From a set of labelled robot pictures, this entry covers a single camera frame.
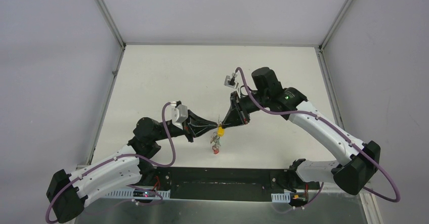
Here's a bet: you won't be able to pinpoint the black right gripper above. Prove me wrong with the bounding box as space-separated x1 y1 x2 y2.
222 91 269 128

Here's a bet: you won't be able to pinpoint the key with yellow tag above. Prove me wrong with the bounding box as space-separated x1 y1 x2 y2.
217 126 225 138

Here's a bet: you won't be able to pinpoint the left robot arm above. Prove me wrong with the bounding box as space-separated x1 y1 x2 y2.
45 108 218 223

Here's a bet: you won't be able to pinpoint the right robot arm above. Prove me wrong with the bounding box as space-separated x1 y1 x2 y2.
222 67 381 195

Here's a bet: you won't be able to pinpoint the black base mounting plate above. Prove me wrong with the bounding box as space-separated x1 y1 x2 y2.
138 167 289 202

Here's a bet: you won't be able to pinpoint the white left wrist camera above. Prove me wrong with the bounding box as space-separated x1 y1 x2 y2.
171 101 189 129

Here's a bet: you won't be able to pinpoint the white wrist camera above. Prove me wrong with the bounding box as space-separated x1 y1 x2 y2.
171 101 189 129
224 75 239 89

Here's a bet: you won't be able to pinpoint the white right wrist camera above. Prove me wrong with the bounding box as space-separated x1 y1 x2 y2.
224 75 239 89

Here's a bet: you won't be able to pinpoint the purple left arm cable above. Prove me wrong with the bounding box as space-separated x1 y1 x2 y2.
45 102 178 224

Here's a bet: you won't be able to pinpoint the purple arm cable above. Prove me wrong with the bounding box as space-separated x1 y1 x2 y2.
234 67 401 203
45 102 178 224

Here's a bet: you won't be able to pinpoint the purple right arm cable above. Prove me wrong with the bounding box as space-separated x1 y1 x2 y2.
234 67 401 203

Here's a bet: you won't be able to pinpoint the aluminium frame rails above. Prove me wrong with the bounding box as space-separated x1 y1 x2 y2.
68 0 383 224

